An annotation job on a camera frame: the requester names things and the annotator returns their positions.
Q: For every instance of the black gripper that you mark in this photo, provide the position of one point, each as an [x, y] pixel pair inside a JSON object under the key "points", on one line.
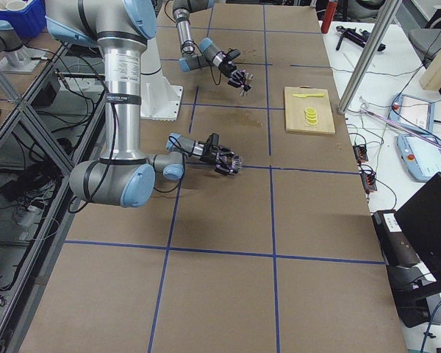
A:
{"points": [[228, 69], [210, 156]]}

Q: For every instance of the clear glass cup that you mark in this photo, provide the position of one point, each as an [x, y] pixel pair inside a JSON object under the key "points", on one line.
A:
{"points": [[236, 164]]}

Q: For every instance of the bamboo cutting board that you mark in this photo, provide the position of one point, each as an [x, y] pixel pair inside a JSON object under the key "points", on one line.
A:
{"points": [[295, 117]]}

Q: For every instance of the yellow plastic knife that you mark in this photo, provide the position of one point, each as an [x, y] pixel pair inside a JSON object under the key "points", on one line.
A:
{"points": [[308, 95]]}

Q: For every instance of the red bottle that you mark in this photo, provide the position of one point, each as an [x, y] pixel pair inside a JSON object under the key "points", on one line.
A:
{"points": [[328, 16]]}

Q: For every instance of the far teach pendant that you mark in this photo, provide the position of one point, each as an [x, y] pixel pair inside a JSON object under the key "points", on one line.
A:
{"points": [[413, 113]]}

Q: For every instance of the teach pendant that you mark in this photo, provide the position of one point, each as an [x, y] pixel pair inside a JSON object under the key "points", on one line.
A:
{"points": [[421, 155], [413, 113]]}

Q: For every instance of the black box with label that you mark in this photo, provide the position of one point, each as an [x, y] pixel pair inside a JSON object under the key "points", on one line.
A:
{"points": [[394, 244]]}

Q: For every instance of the near teach pendant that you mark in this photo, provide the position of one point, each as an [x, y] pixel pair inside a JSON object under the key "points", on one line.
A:
{"points": [[421, 155]]}

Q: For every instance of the black monitor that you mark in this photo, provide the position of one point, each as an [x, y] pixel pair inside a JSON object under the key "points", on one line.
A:
{"points": [[420, 220]]}

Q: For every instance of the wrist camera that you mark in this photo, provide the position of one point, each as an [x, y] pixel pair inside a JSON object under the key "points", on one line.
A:
{"points": [[213, 140], [232, 54]]}

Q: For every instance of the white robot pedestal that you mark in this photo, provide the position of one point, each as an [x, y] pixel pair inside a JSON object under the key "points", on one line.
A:
{"points": [[160, 99]]}

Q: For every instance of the aluminium frame post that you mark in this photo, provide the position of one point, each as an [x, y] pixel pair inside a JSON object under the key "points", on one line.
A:
{"points": [[379, 29]]}

